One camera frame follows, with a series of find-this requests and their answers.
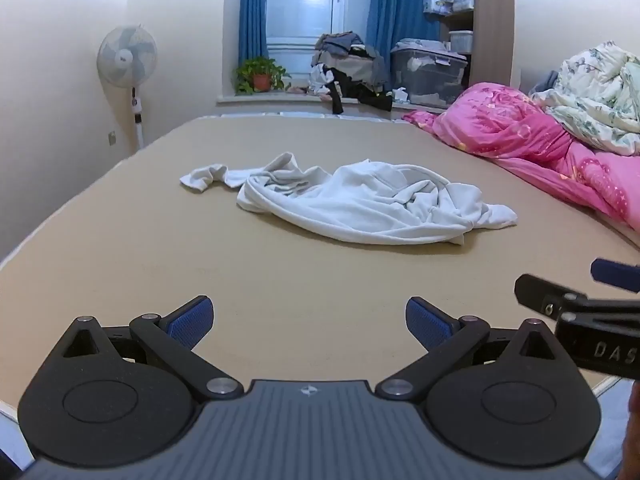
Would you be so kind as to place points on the clear plastic storage bin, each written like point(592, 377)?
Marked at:
point(430, 75)

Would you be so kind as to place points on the bed with tan mat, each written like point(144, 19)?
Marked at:
point(125, 240)

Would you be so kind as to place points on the pile of dark clothes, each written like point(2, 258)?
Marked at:
point(350, 65)

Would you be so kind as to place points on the white floral quilt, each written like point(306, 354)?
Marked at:
point(595, 90)

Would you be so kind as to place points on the white shirt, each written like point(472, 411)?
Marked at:
point(350, 200)

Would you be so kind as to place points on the window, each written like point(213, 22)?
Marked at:
point(305, 5)

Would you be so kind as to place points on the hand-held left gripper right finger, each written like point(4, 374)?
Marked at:
point(425, 322)

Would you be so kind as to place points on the wall socket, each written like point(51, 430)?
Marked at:
point(112, 138)

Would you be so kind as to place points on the wooden shelf unit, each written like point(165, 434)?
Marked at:
point(492, 20)

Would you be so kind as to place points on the pink floral quilt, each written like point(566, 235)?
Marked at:
point(500, 125)

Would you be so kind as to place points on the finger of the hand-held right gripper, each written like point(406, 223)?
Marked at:
point(617, 275)
point(537, 292)

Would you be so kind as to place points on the white storage basket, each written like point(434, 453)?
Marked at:
point(461, 42)

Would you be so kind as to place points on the blue curtain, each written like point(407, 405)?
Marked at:
point(252, 10)
point(400, 5)

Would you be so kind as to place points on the grey blue cloth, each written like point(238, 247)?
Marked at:
point(548, 81)

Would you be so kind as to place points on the white standing fan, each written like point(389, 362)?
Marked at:
point(125, 55)

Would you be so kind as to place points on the tissue box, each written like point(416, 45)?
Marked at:
point(401, 95)

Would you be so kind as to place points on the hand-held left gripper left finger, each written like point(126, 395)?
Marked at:
point(192, 322)

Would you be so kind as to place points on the potted green plant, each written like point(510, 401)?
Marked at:
point(260, 79)

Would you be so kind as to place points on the white window sill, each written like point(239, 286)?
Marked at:
point(270, 99)

